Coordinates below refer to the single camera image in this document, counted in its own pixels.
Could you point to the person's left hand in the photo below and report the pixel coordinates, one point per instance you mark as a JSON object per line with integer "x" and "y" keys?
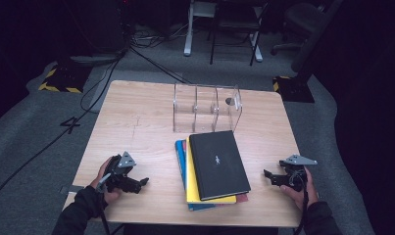
{"x": 101, "y": 178}

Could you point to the clear acrylic book rack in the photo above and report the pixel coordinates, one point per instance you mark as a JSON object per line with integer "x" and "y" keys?
{"x": 205, "y": 107}

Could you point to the black folding chair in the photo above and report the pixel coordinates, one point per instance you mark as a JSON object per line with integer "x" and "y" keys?
{"x": 237, "y": 19}

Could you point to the black hardcover book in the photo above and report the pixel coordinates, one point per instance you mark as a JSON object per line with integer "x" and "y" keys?
{"x": 218, "y": 163}

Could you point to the yellow book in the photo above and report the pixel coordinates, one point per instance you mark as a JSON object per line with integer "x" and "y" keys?
{"x": 192, "y": 182}

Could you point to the grey tape piece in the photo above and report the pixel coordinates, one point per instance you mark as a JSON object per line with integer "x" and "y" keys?
{"x": 71, "y": 189}

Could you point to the dark office chair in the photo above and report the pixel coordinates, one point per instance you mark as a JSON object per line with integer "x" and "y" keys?
{"x": 298, "y": 14}

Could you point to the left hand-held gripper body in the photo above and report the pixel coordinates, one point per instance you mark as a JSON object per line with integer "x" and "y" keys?
{"x": 124, "y": 160}

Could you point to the blue book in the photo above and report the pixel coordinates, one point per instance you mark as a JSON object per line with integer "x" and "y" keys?
{"x": 180, "y": 156}

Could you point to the black yellow striped base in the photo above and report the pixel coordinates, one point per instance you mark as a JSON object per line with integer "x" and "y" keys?
{"x": 64, "y": 78}
{"x": 293, "y": 89}

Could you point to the grey stand base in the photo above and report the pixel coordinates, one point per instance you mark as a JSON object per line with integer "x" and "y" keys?
{"x": 93, "y": 59}

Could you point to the dark slanted stand pole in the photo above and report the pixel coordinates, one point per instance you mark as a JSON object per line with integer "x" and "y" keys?
{"x": 316, "y": 36}

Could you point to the person's right hand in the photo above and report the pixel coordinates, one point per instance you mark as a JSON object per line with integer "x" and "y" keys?
{"x": 311, "y": 192}

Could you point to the dark equipment stand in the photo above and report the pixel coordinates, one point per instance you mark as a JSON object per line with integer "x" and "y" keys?
{"x": 100, "y": 26}

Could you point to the red comic book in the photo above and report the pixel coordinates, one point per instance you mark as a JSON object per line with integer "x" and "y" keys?
{"x": 242, "y": 197}

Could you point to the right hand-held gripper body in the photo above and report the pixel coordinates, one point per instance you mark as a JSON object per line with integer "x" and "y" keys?
{"x": 296, "y": 160}

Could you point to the white desk frame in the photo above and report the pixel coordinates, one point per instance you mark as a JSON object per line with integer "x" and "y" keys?
{"x": 188, "y": 39}

